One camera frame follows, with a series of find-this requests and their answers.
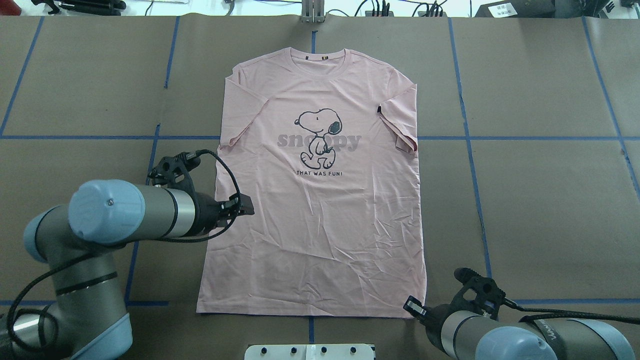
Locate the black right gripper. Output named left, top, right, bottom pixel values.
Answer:
left=403, top=295, right=457, bottom=351

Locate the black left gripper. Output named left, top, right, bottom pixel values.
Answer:
left=192, top=194, right=255, bottom=236

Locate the pink Snoopy t-shirt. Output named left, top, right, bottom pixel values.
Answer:
left=195, top=47, right=428, bottom=318

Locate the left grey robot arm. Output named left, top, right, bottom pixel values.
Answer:
left=1, top=179, right=254, bottom=360

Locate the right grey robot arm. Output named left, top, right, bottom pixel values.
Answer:
left=403, top=296, right=638, bottom=360

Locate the black folded tripod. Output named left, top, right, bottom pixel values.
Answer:
left=30, top=0, right=127, bottom=16

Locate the black equipment box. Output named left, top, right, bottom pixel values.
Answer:
left=474, top=0, right=617, bottom=19

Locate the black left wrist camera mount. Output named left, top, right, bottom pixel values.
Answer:
left=147, top=152, right=201, bottom=192

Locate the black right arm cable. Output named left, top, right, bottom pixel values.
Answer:
left=502, top=297, right=640, bottom=326

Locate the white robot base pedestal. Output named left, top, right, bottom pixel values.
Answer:
left=244, top=343, right=377, bottom=360

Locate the aluminium frame post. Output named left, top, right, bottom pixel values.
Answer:
left=301, top=0, right=326, bottom=24

